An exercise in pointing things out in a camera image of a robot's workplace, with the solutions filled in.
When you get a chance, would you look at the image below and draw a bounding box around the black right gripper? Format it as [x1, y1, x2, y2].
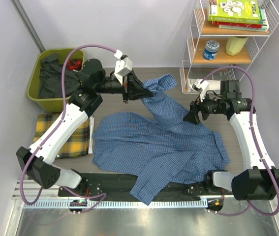
[183, 89, 226, 125]

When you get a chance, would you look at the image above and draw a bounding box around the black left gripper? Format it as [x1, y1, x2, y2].
[95, 69, 154, 104]

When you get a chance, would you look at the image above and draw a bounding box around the blue checked long sleeve shirt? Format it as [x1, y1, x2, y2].
[93, 74, 230, 205]

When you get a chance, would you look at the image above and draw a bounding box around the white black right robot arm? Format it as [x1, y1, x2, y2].
[183, 79, 279, 201]

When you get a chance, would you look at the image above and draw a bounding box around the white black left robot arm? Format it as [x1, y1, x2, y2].
[16, 56, 153, 196]

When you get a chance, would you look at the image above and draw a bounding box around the white folded paper booklet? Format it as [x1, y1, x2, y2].
[186, 78, 221, 93]

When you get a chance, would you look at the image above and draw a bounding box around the red black garment in bin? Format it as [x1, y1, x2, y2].
[66, 59, 83, 71]

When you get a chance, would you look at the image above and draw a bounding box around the blue white round tin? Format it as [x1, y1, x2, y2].
[203, 40, 220, 60]

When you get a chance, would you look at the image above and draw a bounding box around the folded yellow plaid shirt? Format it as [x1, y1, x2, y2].
[33, 113, 94, 159]

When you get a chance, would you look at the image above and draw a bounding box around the pale yellow faceted vase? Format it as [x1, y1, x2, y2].
[226, 36, 248, 56]

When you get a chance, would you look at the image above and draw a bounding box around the dark grey shirt in bin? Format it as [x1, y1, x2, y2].
[38, 53, 80, 99]

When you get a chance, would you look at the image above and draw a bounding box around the olive green plastic bin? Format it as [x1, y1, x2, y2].
[28, 48, 85, 113]

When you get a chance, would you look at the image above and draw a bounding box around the red book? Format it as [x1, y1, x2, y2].
[212, 21, 263, 29]

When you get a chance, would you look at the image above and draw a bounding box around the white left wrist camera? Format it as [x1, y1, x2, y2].
[114, 50, 132, 85]

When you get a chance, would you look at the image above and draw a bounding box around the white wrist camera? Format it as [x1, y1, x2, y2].
[192, 79, 209, 102]
[114, 50, 132, 85]

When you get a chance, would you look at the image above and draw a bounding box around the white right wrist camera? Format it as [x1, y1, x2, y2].
[192, 79, 209, 102]

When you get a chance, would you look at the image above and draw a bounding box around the white wire shelf rack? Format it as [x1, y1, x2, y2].
[180, 0, 279, 93]

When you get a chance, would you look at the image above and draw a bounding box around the white slotted cable duct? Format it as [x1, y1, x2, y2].
[23, 198, 208, 209]

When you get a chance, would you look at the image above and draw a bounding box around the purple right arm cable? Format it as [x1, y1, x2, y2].
[200, 65, 279, 216]

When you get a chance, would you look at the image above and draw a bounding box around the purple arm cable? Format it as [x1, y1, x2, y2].
[200, 65, 279, 216]
[20, 44, 120, 226]

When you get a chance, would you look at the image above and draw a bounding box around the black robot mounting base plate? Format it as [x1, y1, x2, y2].
[58, 173, 234, 197]

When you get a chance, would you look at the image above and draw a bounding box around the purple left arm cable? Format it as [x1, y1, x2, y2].
[20, 44, 120, 226]

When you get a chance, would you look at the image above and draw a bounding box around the aluminium extrusion rail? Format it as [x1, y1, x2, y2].
[12, 177, 279, 200]

